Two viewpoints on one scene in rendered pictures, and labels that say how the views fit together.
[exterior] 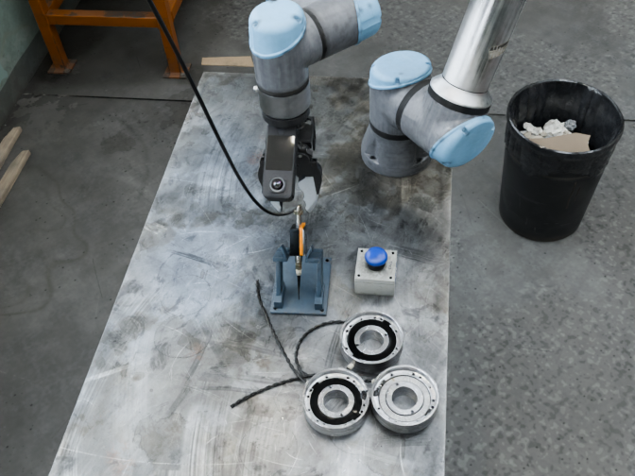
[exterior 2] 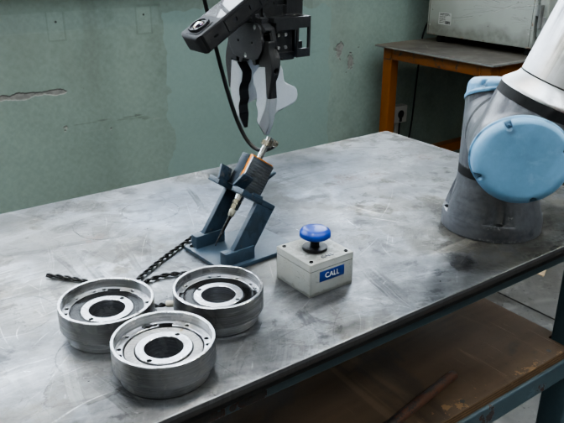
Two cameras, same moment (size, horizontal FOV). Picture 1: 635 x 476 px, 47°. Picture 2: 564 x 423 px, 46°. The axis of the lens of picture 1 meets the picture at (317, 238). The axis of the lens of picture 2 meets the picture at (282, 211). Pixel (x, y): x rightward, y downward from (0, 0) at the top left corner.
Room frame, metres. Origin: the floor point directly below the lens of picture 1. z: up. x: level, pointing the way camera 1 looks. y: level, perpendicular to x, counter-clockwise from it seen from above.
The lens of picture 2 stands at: (0.19, -0.59, 1.22)
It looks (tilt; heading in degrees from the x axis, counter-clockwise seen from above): 22 degrees down; 42
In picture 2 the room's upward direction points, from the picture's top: straight up
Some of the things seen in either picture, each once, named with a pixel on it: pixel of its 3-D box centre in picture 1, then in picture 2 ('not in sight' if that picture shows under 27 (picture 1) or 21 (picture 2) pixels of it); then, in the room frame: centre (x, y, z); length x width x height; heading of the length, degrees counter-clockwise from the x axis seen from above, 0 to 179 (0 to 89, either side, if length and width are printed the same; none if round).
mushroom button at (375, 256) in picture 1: (376, 262); (315, 245); (0.79, -0.10, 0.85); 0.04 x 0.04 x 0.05
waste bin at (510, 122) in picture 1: (551, 166); not in sight; (1.62, -0.76, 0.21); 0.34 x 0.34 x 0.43
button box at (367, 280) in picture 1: (376, 268); (317, 262); (0.80, -0.10, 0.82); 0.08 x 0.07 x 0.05; 168
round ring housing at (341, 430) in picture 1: (335, 403); (107, 315); (0.54, -0.01, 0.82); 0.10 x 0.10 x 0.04
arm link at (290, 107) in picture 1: (282, 93); not in sight; (0.84, 0.03, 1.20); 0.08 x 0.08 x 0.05
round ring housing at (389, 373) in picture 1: (404, 400); (164, 354); (0.54, -0.11, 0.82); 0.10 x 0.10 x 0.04
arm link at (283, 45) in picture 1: (281, 46); not in sight; (0.84, 0.03, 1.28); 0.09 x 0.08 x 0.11; 121
